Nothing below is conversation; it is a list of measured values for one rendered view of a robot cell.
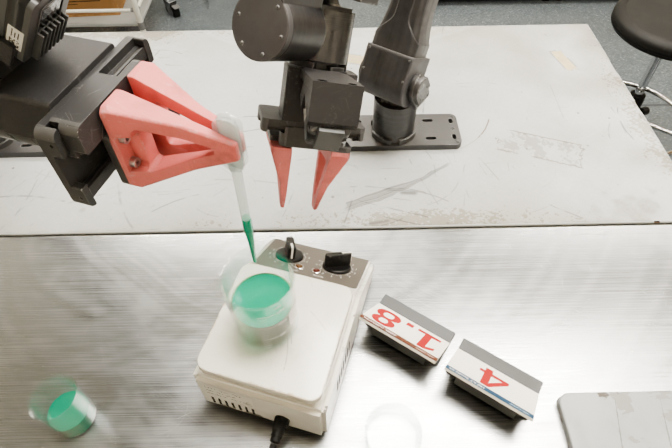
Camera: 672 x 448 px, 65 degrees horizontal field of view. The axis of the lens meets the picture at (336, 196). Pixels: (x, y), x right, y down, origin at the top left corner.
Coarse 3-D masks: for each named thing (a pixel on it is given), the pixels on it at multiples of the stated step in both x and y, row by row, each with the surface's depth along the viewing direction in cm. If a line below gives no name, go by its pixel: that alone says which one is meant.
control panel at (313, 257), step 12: (276, 240) 63; (312, 252) 61; (324, 252) 62; (312, 264) 59; (360, 264) 60; (312, 276) 56; (324, 276) 56; (336, 276) 57; (348, 276) 57; (360, 276) 58
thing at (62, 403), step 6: (60, 396) 52; (66, 396) 52; (72, 396) 52; (54, 402) 52; (60, 402) 52; (66, 402) 52; (54, 408) 51; (60, 408) 51; (66, 408) 51; (48, 414) 51; (54, 414) 51; (60, 414) 51
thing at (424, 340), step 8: (368, 312) 57; (376, 312) 58; (384, 312) 59; (392, 312) 59; (376, 320) 56; (384, 320) 57; (392, 320) 57; (400, 320) 58; (392, 328) 56; (400, 328) 56; (408, 328) 57; (416, 328) 58; (408, 336) 55; (416, 336) 56; (424, 336) 57; (432, 336) 57; (416, 344) 54; (424, 344) 55; (432, 344) 55; (440, 344) 56; (432, 352) 54
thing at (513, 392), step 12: (456, 360) 54; (468, 360) 55; (468, 372) 52; (480, 372) 53; (492, 372) 54; (492, 384) 52; (504, 384) 53; (516, 384) 54; (504, 396) 50; (516, 396) 51; (528, 396) 52; (528, 408) 50
